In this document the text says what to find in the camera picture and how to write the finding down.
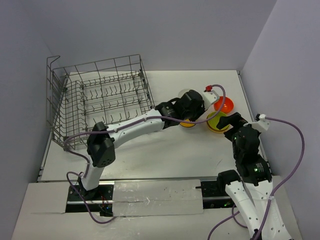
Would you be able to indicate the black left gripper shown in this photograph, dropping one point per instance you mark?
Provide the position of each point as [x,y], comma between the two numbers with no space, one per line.
[196,114]

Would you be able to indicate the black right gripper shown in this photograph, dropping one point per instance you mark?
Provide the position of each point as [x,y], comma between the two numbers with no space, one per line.
[236,119]

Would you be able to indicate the yellow-orange bowl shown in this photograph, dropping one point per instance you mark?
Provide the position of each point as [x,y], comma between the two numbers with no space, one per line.
[187,124]

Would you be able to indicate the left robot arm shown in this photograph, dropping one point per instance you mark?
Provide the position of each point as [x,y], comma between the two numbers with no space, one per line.
[101,147]

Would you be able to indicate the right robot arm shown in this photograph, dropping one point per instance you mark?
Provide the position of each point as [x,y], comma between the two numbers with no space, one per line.
[250,185]

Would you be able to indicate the white patterned bowl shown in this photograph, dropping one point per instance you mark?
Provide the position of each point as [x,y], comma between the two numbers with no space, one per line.
[183,96]

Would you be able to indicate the red-orange bowl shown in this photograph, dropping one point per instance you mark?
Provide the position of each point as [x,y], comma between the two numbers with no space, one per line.
[228,105]

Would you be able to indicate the silver taped cover plate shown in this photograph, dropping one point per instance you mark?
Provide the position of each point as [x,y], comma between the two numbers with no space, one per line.
[157,198]

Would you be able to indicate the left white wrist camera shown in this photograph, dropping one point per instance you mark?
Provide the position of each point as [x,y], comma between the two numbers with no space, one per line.
[209,96]

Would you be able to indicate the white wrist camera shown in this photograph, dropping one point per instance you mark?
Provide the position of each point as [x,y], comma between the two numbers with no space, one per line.
[209,96]
[261,124]

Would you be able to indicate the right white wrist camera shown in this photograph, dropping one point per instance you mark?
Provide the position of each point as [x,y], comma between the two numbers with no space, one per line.
[261,124]

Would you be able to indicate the grey wire dish rack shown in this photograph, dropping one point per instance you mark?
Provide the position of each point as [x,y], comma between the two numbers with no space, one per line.
[78,96]

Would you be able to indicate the black mounting rail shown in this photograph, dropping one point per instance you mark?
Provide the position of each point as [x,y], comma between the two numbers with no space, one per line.
[101,203]

